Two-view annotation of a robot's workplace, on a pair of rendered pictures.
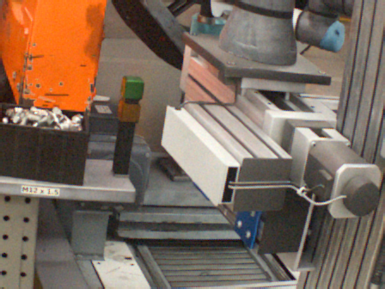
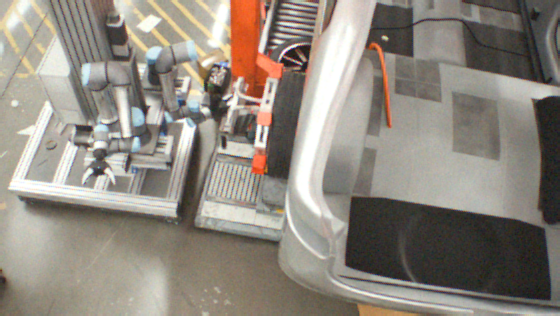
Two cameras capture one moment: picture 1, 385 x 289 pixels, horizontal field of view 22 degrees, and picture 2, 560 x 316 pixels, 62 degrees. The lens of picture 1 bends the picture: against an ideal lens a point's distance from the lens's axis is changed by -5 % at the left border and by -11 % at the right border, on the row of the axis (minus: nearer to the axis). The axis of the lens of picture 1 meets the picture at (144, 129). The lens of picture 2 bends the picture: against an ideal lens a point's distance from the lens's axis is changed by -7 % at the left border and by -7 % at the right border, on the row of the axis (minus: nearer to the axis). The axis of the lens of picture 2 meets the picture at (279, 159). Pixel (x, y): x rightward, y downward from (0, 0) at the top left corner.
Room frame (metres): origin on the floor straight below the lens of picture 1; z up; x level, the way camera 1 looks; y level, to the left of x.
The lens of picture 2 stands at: (3.37, -1.92, 3.31)
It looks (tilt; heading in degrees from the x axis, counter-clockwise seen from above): 57 degrees down; 110
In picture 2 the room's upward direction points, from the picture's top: 6 degrees clockwise
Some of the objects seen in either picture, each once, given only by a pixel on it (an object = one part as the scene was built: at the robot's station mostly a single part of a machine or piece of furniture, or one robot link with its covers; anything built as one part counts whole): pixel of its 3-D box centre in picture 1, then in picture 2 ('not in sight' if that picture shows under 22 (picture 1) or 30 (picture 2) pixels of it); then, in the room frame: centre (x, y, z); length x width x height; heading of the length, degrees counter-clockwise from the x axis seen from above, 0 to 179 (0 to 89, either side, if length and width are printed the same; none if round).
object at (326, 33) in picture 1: (320, 31); (195, 119); (2.22, -0.37, 0.81); 0.11 x 0.08 x 0.09; 62
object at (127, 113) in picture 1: (129, 111); not in sight; (2.08, 0.04, 0.59); 0.04 x 0.04 x 0.04; 17
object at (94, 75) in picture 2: not in sight; (104, 100); (1.88, -0.73, 1.19); 0.15 x 0.12 x 0.55; 34
